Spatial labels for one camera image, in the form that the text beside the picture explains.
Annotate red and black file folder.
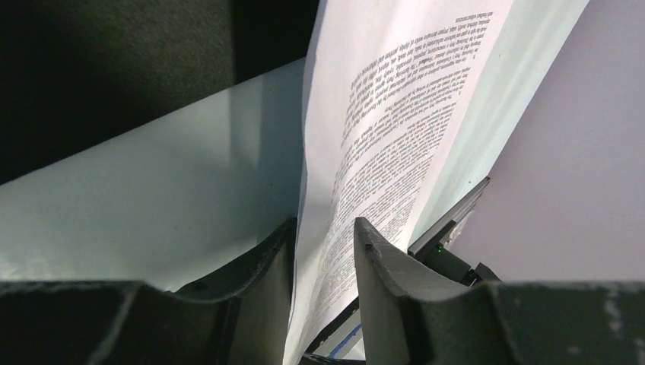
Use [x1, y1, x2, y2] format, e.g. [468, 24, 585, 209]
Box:
[1, 1, 319, 183]

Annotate aluminium frame rail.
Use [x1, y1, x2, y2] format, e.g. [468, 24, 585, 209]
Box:
[305, 297, 364, 360]

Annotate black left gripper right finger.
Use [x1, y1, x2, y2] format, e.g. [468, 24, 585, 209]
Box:
[354, 217, 644, 364]

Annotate printed paper sheet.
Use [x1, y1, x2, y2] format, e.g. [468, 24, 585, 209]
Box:
[283, 1, 586, 364]

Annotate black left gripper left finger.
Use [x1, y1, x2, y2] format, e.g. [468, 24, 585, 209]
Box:
[1, 218, 297, 364]

